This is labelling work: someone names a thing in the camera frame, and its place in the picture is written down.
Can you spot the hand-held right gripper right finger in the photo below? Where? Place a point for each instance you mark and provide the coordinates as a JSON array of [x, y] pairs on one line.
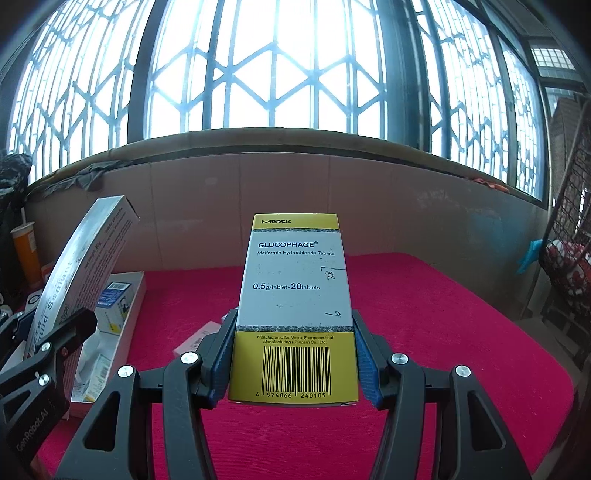
[[369, 369]]

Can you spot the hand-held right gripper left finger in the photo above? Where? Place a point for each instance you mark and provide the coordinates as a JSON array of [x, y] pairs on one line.
[[220, 369]]

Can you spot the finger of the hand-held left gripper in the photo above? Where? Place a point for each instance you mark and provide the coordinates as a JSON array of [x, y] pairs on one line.
[[14, 330], [74, 332]]

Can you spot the white shallow cardboard box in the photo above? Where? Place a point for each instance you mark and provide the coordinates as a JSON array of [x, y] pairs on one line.
[[135, 314]]

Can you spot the long silver box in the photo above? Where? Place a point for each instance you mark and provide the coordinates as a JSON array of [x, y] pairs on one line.
[[74, 267]]

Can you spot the yellow white medicine box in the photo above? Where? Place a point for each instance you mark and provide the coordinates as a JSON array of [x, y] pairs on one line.
[[295, 300]]

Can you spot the small white box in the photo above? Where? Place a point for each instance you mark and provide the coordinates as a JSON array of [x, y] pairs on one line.
[[196, 341]]

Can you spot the blue white box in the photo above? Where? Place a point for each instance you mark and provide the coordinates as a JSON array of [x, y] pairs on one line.
[[113, 304]]

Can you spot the orange cup with straw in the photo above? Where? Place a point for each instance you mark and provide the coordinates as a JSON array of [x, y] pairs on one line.
[[27, 249]]

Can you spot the red blanket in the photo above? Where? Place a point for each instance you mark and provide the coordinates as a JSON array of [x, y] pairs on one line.
[[438, 323]]

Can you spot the black plastic bag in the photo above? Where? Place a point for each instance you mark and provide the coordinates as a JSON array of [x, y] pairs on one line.
[[11, 184]]

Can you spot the grey cloth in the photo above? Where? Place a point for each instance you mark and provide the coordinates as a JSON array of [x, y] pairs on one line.
[[87, 173]]

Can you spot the cardboard panel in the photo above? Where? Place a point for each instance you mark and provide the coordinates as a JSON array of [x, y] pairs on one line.
[[392, 207]]

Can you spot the blue plastic scrap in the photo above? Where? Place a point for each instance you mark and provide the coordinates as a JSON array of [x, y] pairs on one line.
[[531, 256]]

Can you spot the orange cloth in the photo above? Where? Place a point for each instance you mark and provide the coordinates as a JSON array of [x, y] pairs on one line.
[[493, 185]]

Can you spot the red white bag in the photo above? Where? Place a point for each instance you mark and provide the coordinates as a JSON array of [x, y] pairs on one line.
[[570, 270]]

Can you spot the window grille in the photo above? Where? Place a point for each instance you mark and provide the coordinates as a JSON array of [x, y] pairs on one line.
[[295, 69]]

